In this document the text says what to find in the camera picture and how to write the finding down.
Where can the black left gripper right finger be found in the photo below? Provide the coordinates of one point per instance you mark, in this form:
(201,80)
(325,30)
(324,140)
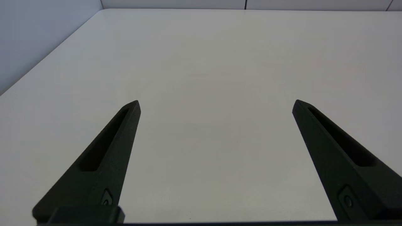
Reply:
(348,169)

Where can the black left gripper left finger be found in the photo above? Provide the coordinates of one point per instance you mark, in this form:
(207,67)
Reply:
(100,169)

